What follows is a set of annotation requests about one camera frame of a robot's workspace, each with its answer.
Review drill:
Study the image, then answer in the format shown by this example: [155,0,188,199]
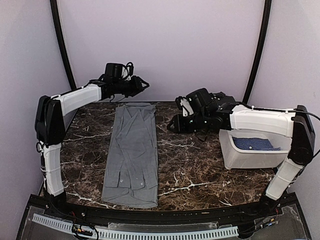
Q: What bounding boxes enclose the blue checkered shirt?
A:
[232,137,282,151]

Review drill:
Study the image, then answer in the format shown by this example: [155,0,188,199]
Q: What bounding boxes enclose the grey long sleeve shirt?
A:
[101,102,158,209]

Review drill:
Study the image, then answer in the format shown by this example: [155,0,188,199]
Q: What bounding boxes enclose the black left frame post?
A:
[49,0,77,90]

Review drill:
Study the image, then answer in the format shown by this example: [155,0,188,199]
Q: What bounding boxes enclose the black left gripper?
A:
[114,75,150,98]

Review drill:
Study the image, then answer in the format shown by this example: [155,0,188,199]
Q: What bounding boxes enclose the black frame post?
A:
[242,0,272,104]
[49,0,77,90]

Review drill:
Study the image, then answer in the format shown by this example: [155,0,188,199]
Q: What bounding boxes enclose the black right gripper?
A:
[166,111,209,134]

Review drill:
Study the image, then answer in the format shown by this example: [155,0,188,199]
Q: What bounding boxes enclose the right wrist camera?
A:
[175,88,218,117]

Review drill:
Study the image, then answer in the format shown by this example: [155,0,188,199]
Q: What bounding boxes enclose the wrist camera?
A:
[175,88,218,117]
[103,62,134,83]

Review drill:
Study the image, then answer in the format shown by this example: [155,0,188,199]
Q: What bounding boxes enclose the black front rail base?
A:
[16,193,312,240]

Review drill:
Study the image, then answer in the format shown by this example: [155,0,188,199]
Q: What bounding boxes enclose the white cable duct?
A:
[31,213,239,240]

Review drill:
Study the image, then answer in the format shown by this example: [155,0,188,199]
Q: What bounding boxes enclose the black right frame post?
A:
[242,0,272,104]

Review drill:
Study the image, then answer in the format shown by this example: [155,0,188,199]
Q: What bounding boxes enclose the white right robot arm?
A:
[167,97,315,217]

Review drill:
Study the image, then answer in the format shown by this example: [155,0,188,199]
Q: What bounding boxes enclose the white plastic bin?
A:
[219,130,292,170]

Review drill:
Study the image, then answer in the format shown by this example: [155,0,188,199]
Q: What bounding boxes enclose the black striped folded shirt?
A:
[211,91,236,106]

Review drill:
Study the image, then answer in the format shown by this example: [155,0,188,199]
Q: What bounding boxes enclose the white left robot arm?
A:
[34,75,150,198]

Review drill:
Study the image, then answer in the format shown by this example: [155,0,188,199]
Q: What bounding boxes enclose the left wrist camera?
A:
[103,62,134,83]

